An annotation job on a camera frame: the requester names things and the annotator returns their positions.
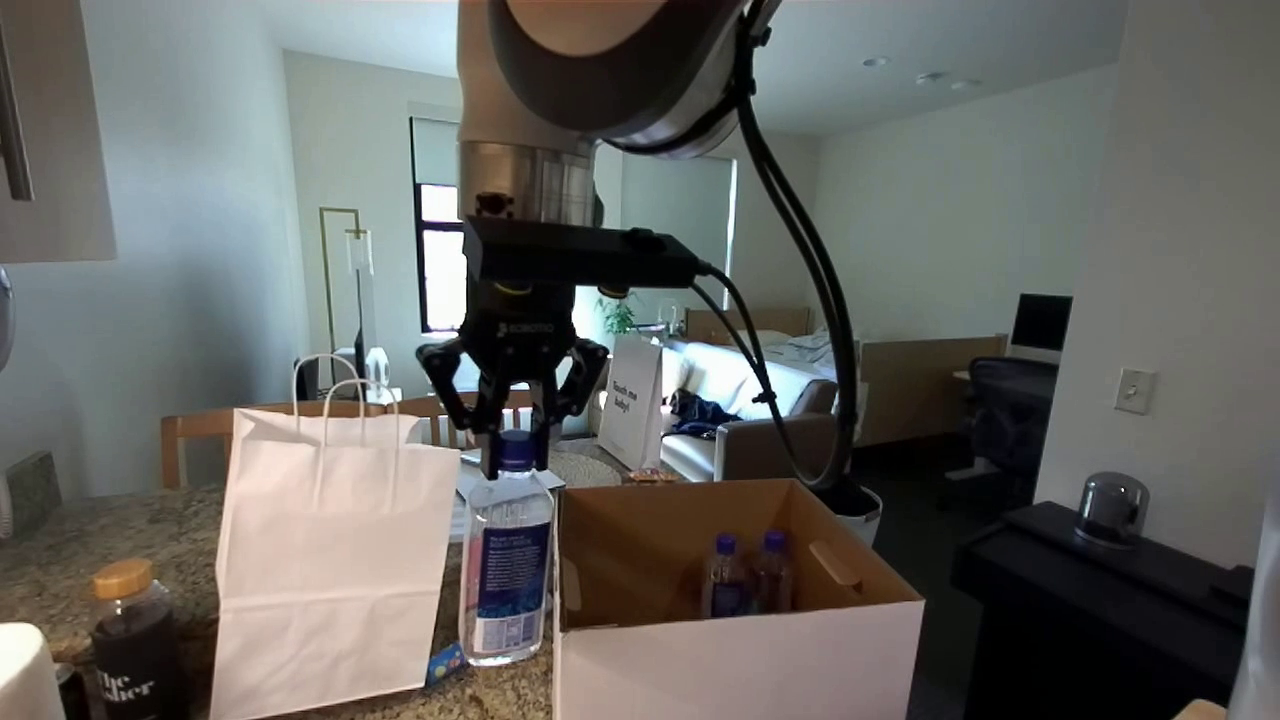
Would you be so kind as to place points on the open cardboard box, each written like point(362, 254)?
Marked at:
point(744, 665)

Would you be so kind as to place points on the white wall switch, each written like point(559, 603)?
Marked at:
point(1139, 390)

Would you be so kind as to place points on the computer monitor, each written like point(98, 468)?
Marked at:
point(1041, 327)

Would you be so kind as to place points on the wall cabinet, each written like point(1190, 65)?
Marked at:
point(60, 135)

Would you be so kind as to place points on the blue cloth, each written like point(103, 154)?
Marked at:
point(703, 413)

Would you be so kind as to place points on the white bin black liner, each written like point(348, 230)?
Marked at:
point(866, 522)

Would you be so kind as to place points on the clear water bottle blue cap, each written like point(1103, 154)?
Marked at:
point(778, 571)
point(506, 586)
point(724, 577)

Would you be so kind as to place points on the dark bottle orange cap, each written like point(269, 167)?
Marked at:
point(134, 655)

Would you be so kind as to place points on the green house plant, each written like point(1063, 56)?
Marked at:
point(617, 323)

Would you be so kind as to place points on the white roller blind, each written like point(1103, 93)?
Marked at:
point(435, 154)
point(652, 193)

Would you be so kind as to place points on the brown sofa white cushions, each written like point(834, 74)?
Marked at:
point(744, 382)

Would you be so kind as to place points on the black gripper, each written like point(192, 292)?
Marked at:
point(521, 332)

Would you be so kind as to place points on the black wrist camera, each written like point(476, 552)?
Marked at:
point(585, 254)

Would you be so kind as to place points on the wooden desk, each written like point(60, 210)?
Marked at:
point(924, 385)

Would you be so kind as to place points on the white printed shopping bag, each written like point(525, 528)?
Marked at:
point(643, 413)

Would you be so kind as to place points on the black framed window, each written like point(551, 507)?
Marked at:
point(443, 266)

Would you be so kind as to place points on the white spray bottle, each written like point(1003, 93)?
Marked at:
point(380, 382)

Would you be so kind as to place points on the black office chair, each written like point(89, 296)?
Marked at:
point(1007, 413)

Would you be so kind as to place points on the black appliance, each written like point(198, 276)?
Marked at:
point(1094, 627)

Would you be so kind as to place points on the grey notebook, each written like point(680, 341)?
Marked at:
point(551, 476)

